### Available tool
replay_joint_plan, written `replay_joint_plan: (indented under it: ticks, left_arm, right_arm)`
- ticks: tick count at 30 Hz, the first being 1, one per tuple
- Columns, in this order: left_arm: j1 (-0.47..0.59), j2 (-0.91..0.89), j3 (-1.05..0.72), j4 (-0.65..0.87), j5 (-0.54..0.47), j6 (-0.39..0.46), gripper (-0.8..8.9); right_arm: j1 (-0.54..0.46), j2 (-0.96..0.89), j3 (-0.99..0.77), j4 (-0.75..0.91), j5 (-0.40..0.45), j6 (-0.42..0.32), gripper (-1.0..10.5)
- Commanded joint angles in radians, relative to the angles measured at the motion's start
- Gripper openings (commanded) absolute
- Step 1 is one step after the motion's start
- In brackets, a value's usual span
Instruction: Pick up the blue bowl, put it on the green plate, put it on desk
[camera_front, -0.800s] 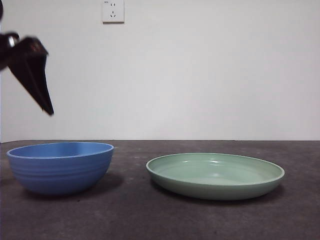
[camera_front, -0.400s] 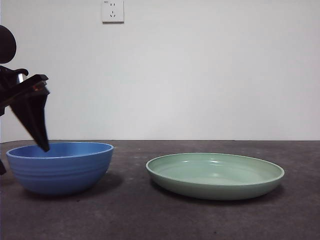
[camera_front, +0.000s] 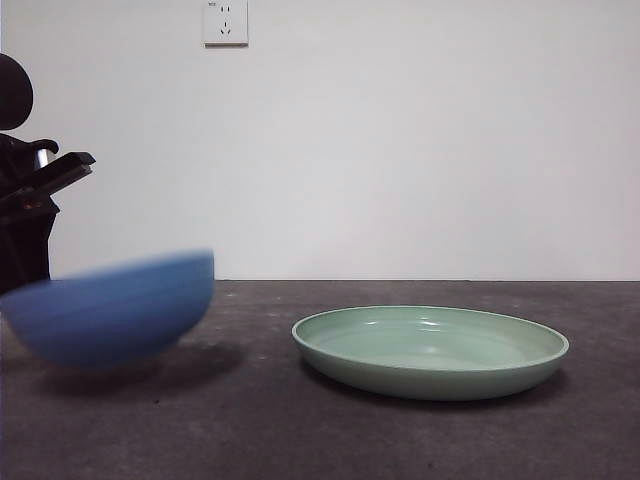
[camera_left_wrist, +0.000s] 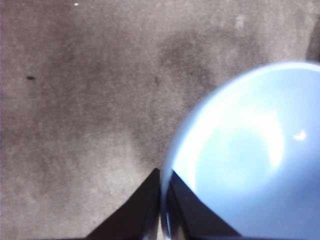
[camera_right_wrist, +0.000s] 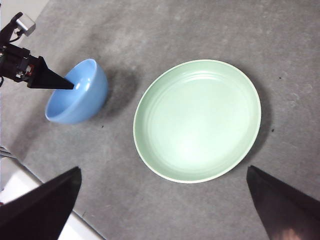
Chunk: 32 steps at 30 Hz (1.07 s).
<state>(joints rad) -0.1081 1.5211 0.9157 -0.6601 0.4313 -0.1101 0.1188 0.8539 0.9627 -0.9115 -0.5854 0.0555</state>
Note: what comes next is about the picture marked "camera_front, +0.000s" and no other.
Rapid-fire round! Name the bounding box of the pale green plate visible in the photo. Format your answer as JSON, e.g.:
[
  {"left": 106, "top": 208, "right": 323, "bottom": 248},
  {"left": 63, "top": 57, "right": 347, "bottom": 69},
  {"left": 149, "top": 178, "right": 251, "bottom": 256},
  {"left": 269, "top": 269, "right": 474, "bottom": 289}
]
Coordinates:
[{"left": 291, "top": 304, "right": 571, "bottom": 401}]

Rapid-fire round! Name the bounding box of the white wall socket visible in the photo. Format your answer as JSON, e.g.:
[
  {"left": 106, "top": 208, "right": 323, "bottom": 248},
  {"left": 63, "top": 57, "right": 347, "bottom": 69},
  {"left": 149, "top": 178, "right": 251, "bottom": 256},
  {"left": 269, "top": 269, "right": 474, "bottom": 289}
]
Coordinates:
[{"left": 202, "top": 0, "right": 250, "bottom": 50}]

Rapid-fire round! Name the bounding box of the blue ribbed bowl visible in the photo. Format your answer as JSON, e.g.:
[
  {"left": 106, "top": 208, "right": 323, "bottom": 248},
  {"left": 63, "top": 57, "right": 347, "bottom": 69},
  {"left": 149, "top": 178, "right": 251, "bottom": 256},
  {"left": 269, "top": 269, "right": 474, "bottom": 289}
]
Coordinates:
[{"left": 0, "top": 248, "right": 217, "bottom": 372}]

